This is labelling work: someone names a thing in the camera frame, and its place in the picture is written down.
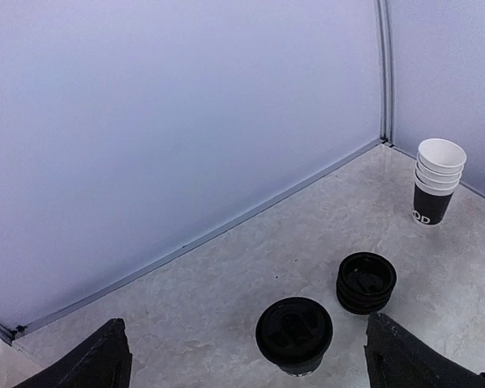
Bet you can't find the stack of paper cups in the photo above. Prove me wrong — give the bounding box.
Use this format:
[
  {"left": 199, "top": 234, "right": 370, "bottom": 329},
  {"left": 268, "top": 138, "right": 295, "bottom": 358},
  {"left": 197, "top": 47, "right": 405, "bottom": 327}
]
[{"left": 412, "top": 138, "right": 467, "bottom": 226}]

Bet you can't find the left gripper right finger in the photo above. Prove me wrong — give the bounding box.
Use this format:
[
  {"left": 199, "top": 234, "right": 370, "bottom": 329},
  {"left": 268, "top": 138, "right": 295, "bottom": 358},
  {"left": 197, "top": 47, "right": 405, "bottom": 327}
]
[{"left": 365, "top": 313, "right": 485, "bottom": 387}]

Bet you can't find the right corner metal post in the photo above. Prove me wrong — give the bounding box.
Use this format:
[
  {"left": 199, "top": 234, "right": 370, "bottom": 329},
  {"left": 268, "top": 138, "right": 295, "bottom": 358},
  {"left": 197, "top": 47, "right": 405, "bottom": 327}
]
[{"left": 374, "top": 0, "right": 395, "bottom": 145}]

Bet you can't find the stack of black lids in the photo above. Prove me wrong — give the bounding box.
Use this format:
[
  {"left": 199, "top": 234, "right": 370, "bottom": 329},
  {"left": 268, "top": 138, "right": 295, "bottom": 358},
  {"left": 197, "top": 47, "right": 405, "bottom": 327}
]
[{"left": 336, "top": 251, "right": 397, "bottom": 315}]

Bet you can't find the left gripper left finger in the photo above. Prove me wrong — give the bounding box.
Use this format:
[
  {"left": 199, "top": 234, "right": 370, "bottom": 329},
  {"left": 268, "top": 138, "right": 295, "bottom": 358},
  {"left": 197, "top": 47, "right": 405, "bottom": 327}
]
[{"left": 18, "top": 318, "right": 133, "bottom": 388}]

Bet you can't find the black lid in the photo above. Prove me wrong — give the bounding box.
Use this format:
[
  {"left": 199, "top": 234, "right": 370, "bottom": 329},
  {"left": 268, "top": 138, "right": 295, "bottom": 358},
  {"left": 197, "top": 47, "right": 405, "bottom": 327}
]
[{"left": 255, "top": 297, "right": 333, "bottom": 368}]

